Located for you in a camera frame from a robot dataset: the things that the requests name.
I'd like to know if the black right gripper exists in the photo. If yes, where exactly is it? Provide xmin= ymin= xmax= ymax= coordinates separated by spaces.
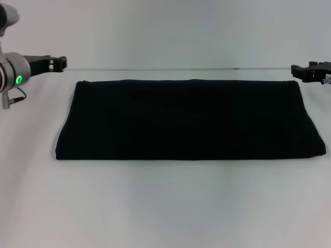
xmin=291 ymin=60 xmax=331 ymax=83

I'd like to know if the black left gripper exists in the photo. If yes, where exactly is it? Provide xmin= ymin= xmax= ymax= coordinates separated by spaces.
xmin=22 ymin=54 xmax=68 ymax=76

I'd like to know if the black shirt with FREE print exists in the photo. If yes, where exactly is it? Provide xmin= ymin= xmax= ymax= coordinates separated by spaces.
xmin=55 ymin=79 xmax=327 ymax=161

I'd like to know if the grey left gripper cable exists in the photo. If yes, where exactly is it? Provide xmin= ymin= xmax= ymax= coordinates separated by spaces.
xmin=7 ymin=86 xmax=28 ymax=103

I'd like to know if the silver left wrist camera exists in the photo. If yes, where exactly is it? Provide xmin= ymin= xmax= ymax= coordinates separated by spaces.
xmin=0 ymin=4 xmax=21 ymax=60

